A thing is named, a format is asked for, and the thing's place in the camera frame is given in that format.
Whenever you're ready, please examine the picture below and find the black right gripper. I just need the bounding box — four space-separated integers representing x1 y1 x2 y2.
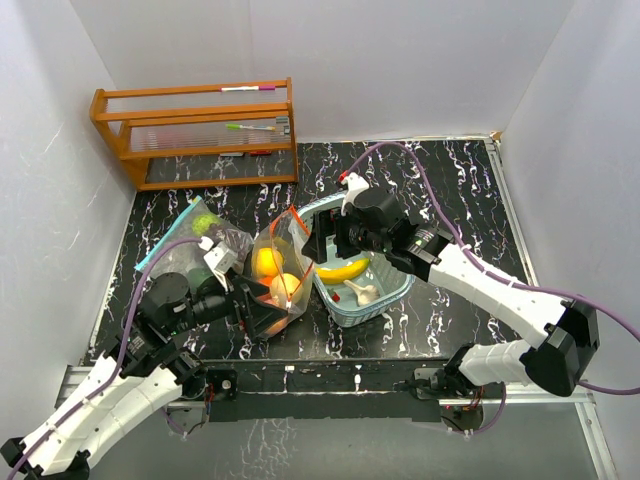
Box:
302 206 389 265

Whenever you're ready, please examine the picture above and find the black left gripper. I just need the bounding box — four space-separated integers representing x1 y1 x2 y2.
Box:
168 266 288 335

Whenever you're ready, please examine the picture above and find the yellow lemon fruit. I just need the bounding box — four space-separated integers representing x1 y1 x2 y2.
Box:
252 247 284 278

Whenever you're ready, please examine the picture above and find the red zipper clear bag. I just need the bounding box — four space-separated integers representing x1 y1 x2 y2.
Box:
251 207 314 326

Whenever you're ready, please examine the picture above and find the white garlic bulb toy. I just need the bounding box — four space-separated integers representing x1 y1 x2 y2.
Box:
343 280 380 307

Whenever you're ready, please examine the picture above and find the green bumpy fruit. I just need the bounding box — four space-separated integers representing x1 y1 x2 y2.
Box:
191 213 219 237

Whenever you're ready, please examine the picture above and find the blue zipper clear bag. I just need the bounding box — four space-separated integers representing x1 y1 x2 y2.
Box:
135 196 254 292

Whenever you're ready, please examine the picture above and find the pink orange peach fruit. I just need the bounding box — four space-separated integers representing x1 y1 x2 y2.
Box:
265 316 289 338

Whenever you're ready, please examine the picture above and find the orange pumpkin toy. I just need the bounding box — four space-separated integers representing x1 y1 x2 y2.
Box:
258 276 274 288

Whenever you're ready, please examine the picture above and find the dark red grape bunch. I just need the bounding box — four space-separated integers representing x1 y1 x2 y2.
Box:
207 224 253 262

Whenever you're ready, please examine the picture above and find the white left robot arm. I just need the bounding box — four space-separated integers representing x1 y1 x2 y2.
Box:
1 273 288 479

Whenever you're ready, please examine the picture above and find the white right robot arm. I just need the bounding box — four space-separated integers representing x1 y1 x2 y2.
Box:
300 187 599 397

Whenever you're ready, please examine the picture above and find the yellow banana toy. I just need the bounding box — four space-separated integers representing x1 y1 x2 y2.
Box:
316 258 370 285

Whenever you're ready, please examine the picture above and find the light blue plastic basket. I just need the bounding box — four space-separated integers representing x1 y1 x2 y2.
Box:
296 192 414 329

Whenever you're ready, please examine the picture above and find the wooden shelf rack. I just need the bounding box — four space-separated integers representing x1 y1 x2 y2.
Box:
89 78 299 192

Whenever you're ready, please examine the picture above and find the green capped marker pen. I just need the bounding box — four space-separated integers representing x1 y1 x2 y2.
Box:
225 123 276 132

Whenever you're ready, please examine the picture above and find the pink white marker pen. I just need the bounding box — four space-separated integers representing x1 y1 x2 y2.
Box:
220 85 277 93

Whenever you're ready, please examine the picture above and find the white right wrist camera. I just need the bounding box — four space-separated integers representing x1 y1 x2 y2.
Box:
339 172 370 216

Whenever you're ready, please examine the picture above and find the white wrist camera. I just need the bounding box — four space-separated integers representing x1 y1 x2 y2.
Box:
339 172 370 216
198 236 237 276

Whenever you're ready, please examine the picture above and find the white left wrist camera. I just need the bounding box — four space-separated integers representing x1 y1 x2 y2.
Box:
198 236 237 276

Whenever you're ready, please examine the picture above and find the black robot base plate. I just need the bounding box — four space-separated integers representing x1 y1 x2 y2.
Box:
171 359 503 429

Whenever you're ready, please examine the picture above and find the aluminium frame rail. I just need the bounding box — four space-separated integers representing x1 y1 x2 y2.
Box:
54 134 619 480

